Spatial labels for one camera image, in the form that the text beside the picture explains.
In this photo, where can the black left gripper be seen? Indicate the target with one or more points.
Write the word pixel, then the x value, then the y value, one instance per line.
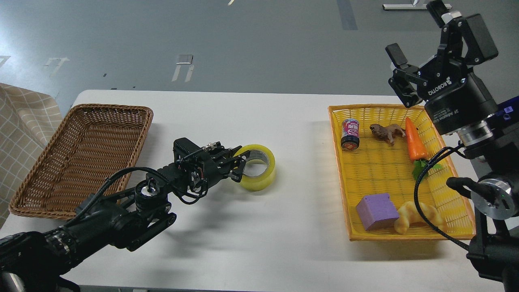
pixel 209 165

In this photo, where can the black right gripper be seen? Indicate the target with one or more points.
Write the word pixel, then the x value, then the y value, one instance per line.
pixel 455 97

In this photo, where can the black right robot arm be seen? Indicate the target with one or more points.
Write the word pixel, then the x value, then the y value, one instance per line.
pixel 494 249

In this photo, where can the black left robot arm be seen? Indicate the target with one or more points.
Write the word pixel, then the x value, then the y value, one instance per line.
pixel 127 211

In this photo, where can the brown toy animal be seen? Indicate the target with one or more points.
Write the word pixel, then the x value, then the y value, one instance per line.
pixel 388 133

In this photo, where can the orange toy carrot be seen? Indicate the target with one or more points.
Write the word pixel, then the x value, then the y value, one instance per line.
pixel 417 151

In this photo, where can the small drink can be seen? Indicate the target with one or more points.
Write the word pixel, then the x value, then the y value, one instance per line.
pixel 350 139

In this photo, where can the yellow plastic basket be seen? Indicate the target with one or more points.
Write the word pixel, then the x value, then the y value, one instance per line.
pixel 376 167

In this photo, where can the brown wicker basket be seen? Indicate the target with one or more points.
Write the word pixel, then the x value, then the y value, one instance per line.
pixel 92 142

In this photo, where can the purple foam block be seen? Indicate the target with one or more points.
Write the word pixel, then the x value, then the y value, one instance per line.
pixel 377 211

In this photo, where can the toy croissant bread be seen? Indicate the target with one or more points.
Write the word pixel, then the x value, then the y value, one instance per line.
pixel 409 216

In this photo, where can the beige checkered cloth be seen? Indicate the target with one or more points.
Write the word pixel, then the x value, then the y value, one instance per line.
pixel 28 119

